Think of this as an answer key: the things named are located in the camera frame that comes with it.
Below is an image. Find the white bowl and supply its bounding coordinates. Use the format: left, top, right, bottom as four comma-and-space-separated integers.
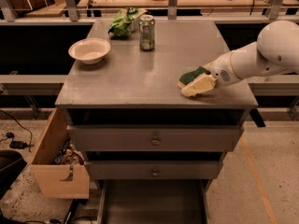
68, 38, 110, 64

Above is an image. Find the green and yellow sponge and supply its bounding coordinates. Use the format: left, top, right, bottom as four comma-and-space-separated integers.
178, 66, 210, 89

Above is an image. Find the middle grey drawer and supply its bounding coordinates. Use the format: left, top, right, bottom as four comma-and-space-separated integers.
86, 161, 222, 180

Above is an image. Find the metal railing frame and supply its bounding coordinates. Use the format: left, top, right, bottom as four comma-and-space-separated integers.
0, 0, 299, 23

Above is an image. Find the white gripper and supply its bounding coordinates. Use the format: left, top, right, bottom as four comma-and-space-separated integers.
181, 51, 241, 97

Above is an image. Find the open bottom drawer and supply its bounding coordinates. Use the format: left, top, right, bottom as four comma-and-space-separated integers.
97, 180, 209, 224

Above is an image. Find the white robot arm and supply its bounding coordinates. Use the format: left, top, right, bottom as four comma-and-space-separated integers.
178, 21, 299, 97

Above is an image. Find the grey drawer cabinet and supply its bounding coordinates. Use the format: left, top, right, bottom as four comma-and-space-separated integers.
55, 18, 259, 224

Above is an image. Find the wooden box with clutter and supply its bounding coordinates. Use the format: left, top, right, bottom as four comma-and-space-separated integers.
31, 108, 90, 199

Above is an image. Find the grey drawer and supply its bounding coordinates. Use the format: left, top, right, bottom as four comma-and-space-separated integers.
86, 161, 222, 180
67, 126, 244, 152

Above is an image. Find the black power adapter with cable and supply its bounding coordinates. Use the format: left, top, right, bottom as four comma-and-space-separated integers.
1, 110, 34, 150

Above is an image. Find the green soda can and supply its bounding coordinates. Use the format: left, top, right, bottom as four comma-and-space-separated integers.
138, 14, 155, 50

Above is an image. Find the green chip bag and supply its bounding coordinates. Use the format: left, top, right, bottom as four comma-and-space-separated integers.
108, 7, 147, 37

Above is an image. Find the upper grey drawer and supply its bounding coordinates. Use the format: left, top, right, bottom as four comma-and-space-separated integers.
67, 126, 244, 152

